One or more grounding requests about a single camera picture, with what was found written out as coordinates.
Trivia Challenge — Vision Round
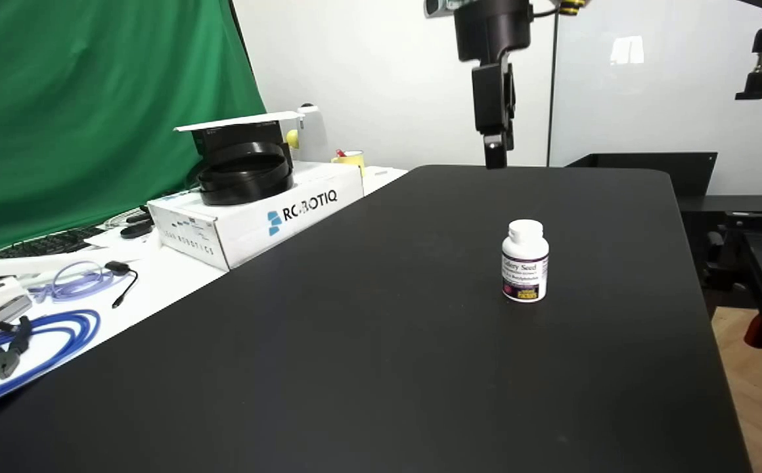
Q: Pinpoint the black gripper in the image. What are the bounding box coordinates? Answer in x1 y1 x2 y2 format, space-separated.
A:
453 0 536 170

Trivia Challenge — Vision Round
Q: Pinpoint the thin blue cable coil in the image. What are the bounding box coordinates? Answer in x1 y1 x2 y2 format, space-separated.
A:
29 257 126 305

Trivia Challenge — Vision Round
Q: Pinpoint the white pill bottle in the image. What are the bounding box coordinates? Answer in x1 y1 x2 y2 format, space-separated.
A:
499 214 551 306

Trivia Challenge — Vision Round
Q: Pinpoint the thin vertical metal pole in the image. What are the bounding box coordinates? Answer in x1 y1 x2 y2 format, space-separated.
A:
544 8 565 167

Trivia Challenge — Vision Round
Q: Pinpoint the black computer mouse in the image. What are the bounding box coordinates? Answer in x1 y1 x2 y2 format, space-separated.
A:
118 214 159 241

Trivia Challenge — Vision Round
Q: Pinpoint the small red object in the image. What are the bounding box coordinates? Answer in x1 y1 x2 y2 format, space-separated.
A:
745 306 762 351

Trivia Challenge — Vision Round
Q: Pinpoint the black monitor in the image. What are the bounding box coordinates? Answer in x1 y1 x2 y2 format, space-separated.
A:
565 149 721 199

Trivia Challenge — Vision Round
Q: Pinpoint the green screen cloth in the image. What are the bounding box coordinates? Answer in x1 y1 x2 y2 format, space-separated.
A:
0 0 268 250

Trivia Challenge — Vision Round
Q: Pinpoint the white Robotiq cardboard box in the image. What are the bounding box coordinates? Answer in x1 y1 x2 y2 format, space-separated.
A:
144 161 369 272

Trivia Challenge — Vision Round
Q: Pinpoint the black clamp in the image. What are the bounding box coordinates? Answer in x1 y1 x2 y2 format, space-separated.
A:
0 316 38 380

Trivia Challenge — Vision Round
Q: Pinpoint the black cable with plug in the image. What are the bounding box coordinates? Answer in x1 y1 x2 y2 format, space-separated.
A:
102 257 143 309

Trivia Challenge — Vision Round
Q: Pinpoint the black keyboard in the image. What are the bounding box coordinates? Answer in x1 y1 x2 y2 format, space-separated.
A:
0 226 106 263

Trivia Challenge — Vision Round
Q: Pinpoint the small yellow object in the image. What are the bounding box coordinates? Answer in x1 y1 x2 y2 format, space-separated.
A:
331 146 369 170

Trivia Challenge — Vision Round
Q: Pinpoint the black coiled ring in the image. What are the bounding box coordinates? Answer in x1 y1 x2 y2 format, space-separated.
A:
198 138 297 207

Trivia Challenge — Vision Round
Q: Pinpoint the black box with white lid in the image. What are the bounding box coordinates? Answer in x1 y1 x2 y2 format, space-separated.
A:
172 105 320 167

